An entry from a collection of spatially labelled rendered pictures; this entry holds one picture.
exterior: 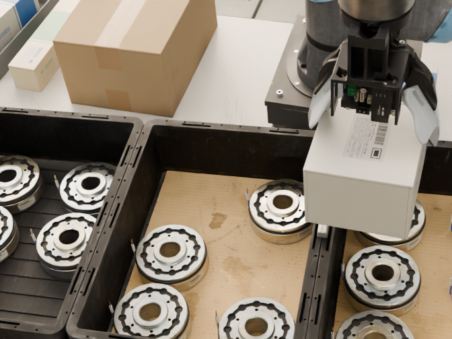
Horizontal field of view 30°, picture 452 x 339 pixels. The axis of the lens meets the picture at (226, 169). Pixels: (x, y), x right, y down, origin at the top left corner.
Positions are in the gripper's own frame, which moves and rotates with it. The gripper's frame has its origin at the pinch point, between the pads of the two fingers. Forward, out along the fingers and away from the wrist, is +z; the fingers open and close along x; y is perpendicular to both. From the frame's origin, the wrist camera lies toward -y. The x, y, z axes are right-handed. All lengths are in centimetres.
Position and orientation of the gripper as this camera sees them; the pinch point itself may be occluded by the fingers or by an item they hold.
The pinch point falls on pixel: (373, 132)
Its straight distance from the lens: 100.9
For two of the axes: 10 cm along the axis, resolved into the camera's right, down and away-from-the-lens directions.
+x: 9.5, 1.5, -2.7
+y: -2.9, 7.2, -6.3
